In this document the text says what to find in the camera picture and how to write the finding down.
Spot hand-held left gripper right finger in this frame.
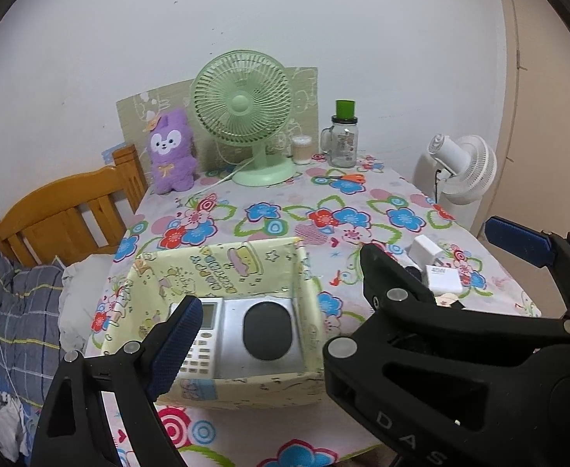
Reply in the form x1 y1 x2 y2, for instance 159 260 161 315
392 335 539 365

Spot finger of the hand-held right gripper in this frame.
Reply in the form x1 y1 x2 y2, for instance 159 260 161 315
484 216 570 322
323 243 570 467

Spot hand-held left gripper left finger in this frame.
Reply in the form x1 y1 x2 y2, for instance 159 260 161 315
31 297 204 467

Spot white cube charger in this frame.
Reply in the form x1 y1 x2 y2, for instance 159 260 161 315
409 235 445 266

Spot white charger with printed label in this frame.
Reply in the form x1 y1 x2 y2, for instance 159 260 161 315
423 263 463 297

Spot yellow cartoon fabric storage box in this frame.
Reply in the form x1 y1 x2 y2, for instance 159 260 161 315
101 236 325 407

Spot white remote control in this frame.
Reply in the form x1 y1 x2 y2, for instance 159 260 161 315
170 299 224 380

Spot silver device with black disc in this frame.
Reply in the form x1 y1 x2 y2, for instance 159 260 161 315
214 298 310 381

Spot beige door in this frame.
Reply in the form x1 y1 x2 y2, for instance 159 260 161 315
479 0 570 254

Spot white standing fan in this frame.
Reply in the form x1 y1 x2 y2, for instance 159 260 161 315
414 132 498 232

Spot white pillow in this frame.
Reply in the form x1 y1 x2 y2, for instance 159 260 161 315
60 258 115 351

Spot floral tablecloth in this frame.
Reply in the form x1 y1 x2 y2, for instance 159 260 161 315
83 153 543 467

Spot glass jar mug green lid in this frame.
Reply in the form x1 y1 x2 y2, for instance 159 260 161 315
320 100 361 169

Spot cotton swab container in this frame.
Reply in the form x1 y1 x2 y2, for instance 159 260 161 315
291 135 313 165

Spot plaid grey blue bedding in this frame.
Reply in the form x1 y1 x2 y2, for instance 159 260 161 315
0 253 67 407

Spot wooden chair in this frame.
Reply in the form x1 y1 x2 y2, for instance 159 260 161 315
0 145 148 268

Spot white grey crumpled cloth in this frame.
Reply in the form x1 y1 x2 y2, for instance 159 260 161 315
0 385 37 458

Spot purple plush toy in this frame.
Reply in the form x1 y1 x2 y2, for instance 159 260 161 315
145 109 199 194

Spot beige cartoon printed board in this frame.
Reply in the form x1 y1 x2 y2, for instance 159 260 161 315
116 65 319 176

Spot green desk fan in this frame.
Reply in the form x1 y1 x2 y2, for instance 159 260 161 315
190 49 298 187

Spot orange handled scissors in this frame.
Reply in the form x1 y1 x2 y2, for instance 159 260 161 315
314 171 366 184

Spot white fan cable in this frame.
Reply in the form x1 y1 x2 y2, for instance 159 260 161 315
195 158 256 196

